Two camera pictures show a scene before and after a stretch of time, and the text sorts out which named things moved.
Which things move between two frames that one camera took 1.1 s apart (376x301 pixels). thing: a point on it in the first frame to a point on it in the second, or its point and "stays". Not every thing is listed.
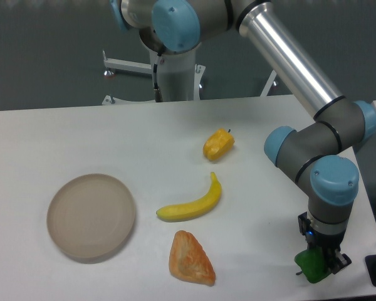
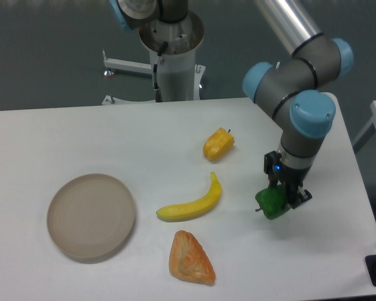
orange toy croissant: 188,261 stays
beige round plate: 90,217 stays
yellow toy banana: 185,212 stays
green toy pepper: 312,264 to 272,201
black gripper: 314,239 to 293,177
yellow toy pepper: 218,144 stays
